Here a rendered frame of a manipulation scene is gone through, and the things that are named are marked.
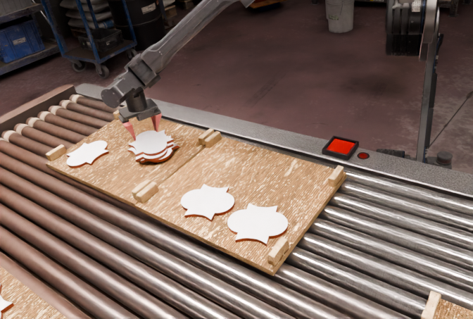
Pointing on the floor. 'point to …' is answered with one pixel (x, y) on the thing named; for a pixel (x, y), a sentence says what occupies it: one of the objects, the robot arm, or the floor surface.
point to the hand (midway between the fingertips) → (145, 134)
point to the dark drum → (136, 4)
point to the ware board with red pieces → (267, 1)
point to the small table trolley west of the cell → (78, 62)
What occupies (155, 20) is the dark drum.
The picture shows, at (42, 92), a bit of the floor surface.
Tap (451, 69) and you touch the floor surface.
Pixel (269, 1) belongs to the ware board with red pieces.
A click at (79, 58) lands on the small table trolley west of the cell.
